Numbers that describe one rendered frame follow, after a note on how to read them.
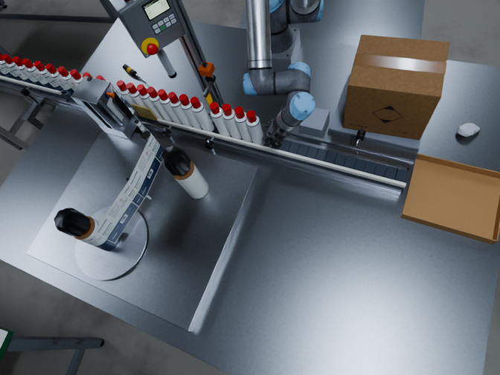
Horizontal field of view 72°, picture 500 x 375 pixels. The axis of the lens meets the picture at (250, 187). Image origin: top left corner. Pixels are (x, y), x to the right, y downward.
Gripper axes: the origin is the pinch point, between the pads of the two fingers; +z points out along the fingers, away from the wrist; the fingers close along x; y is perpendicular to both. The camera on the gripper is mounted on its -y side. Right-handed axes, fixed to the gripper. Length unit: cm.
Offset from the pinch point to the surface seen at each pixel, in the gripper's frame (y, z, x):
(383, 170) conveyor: -1.2, -18.2, 42.5
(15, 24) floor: -109, 252, -250
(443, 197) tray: 1, -26, 65
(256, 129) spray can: 2.6, -5.3, -6.3
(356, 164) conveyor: -0.4, -13.1, 33.7
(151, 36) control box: -3, -18, -53
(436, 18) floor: -187, 53, 95
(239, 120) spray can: 2.1, -5.0, -13.6
